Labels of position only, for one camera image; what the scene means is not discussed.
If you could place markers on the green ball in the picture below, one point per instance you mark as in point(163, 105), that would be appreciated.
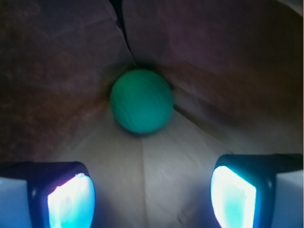
point(141, 101)

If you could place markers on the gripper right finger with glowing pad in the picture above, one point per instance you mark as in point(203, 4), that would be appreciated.
point(258, 191)

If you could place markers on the brown paper bag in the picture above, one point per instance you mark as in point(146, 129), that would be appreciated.
point(235, 68)

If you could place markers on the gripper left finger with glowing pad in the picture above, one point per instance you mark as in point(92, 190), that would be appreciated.
point(46, 195)

